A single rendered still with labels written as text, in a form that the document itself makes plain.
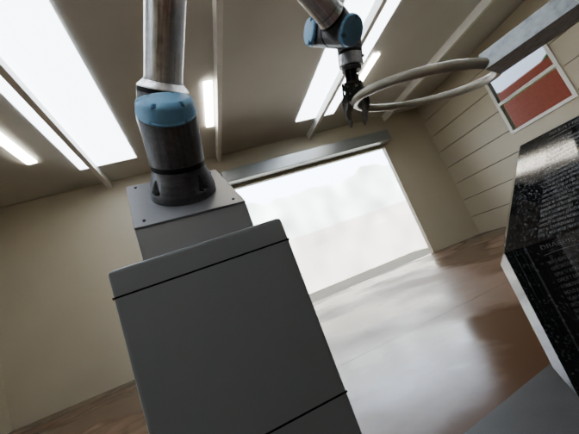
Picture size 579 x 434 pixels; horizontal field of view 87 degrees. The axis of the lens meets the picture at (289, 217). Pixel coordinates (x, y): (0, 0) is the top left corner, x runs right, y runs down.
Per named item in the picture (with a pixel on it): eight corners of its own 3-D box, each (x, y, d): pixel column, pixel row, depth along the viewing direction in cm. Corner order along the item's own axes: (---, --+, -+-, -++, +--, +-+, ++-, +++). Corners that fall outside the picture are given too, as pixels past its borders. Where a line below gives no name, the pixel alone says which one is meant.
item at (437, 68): (526, 76, 105) (525, 67, 105) (464, 56, 75) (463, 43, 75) (397, 114, 144) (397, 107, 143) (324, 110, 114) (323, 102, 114)
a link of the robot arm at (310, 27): (318, 13, 98) (349, 18, 104) (301, 16, 107) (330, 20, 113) (315, 46, 103) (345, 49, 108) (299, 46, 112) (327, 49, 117)
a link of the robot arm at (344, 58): (340, 62, 120) (365, 55, 116) (341, 75, 120) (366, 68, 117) (335, 54, 112) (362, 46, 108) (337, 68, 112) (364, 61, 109)
